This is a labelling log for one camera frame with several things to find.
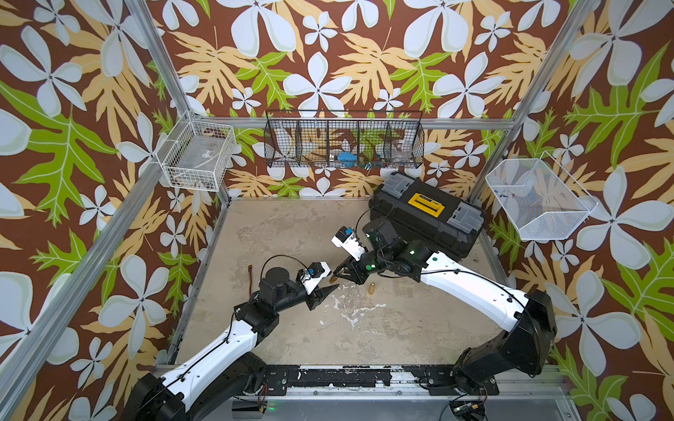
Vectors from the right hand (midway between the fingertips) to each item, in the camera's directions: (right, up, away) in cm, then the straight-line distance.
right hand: (335, 270), depth 73 cm
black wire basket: (+1, +45, +24) cm, 51 cm away
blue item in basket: (+5, +37, +21) cm, 43 cm away
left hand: (-1, -2, +2) cm, 3 cm away
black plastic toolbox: (+37, +13, +15) cm, 42 cm away
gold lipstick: (+13, -9, +15) cm, 22 cm away
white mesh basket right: (+66, +21, +9) cm, 70 cm away
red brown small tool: (-33, -4, +25) cm, 41 cm away
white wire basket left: (-47, +37, +13) cm, 61 cm away
